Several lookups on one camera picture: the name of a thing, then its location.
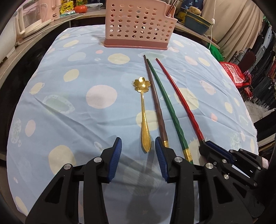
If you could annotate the green chopstick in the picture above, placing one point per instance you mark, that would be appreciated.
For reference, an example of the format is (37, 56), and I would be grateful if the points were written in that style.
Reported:
(170, 107)

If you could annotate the blue dotted tablecloth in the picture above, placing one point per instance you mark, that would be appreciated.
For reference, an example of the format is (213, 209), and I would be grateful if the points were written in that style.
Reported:
(86, 71)

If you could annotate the red plastic bag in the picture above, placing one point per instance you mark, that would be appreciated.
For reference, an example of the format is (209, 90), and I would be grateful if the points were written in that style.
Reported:
(234, 75)

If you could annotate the dark metal chair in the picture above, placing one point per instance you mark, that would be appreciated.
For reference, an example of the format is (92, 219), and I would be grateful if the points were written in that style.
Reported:
(248, 59)

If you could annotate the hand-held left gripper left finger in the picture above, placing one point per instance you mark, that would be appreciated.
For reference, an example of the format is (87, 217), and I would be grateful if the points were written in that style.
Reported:
(114, 160)

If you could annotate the beige curtain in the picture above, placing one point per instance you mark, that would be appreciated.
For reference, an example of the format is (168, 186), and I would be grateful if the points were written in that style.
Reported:
(235, 23)

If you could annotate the green bag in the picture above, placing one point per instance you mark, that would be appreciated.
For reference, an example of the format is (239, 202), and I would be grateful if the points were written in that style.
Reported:
(216, 53)

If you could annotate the hanging dark clothes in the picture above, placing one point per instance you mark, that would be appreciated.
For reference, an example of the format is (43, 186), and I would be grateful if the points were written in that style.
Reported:
(265, 64)

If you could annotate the dark red chopstick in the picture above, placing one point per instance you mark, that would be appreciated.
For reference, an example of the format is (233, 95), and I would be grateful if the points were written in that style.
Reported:
(171, 9)
(174, 5)

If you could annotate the teal lidded container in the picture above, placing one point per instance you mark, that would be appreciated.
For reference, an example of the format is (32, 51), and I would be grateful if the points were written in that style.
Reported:
(197, 23)

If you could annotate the pink perforated utensil basket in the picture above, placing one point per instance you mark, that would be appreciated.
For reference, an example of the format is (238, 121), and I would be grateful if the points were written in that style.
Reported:
(138, 23)

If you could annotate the white microwave oven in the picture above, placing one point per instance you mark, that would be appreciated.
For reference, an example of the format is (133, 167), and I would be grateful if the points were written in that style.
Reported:
(30, 21)

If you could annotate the brown chopstick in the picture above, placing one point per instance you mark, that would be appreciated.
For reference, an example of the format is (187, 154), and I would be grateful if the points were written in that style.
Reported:
(156, 101)

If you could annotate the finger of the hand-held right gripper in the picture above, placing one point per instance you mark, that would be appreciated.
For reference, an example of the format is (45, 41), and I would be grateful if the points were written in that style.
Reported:
(220, 147)
(208, 153)

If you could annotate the gold flower spoon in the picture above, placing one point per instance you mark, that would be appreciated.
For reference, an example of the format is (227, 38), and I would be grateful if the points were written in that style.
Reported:
(144, 120)

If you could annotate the blue printed cloth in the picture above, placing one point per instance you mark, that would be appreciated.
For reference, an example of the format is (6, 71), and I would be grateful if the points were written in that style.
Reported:
(192, 3)

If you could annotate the red tomato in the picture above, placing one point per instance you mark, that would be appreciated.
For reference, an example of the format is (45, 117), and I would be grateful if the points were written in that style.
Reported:
(80, 8)

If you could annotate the yellow packet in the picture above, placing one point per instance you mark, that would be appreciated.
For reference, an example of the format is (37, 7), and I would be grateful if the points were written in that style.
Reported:
(66, 5)

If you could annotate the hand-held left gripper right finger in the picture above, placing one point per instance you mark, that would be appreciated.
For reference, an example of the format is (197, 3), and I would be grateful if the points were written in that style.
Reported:
(162, 160)

